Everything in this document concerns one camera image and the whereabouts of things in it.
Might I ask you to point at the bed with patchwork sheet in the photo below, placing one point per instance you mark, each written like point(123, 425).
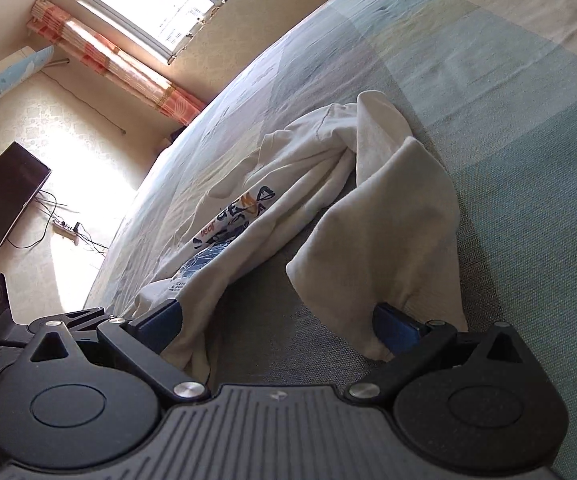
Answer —
point(468, 85)

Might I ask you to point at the white air conditioner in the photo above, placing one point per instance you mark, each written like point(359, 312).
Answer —
point(11, 75)

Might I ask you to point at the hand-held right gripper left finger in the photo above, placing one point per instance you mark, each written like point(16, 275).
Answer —
point(158, 327)

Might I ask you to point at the white power strip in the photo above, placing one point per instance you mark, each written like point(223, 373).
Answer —
point(66, 231)

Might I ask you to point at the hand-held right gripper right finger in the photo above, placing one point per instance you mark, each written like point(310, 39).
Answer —
point(393, 332)

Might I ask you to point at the pink striped curtain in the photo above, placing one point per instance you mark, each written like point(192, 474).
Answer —
point(113, 62)

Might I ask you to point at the white printed t-shirt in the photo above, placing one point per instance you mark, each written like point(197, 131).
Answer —
point(368, 220)

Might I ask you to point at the wall-mounted black television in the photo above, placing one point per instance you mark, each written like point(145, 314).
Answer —
point(6, 195)

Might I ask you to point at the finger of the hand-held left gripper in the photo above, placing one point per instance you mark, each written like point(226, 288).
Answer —
point(81, 318)

